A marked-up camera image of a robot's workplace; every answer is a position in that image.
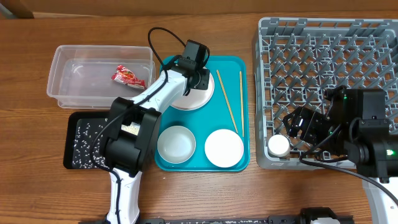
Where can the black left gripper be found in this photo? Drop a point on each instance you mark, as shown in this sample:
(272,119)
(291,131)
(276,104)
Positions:
(206,75)

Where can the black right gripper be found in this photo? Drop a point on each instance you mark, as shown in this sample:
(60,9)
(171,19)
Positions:
(298,117)

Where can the white paper cup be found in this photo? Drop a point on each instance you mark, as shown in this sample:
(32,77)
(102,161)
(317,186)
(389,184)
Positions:
(278,146)

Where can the grey bowl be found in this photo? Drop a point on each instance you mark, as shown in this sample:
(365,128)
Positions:
(176,144)

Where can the small white plate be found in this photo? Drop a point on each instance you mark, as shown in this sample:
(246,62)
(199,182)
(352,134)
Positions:
(224,148)

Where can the red snack wrapper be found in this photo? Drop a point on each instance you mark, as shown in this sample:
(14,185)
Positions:
(126,77)

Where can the pile of rice grains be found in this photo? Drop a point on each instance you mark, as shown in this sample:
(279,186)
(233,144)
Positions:
(86,131)

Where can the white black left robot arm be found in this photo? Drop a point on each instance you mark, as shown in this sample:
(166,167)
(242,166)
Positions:
(128,140)

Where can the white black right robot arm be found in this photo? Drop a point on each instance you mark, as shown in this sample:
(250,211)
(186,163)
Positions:
(353,137)

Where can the black waste tray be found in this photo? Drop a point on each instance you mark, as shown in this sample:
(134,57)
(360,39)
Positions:
(71,130)

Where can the large white plate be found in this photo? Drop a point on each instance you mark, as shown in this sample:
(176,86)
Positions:
(196,98)

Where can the wooden chopstick left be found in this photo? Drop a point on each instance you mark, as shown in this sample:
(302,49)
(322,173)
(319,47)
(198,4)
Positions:
(226,100)

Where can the wooden chopstick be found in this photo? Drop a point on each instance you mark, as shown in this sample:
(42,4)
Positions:
(226,100)
(241,101)

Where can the wooden chopstick right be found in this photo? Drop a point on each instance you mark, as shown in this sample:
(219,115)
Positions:
(241,101)

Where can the grey dish rack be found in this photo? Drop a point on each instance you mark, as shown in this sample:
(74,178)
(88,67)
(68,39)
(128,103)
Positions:
(296,59)

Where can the clear plastic bin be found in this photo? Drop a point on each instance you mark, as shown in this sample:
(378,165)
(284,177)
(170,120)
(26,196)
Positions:
(80,75)

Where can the black table clamp mount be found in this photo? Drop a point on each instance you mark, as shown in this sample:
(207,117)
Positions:
(313,215)

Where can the black rail at table edge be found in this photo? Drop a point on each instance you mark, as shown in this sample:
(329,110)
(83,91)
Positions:
(182,221)

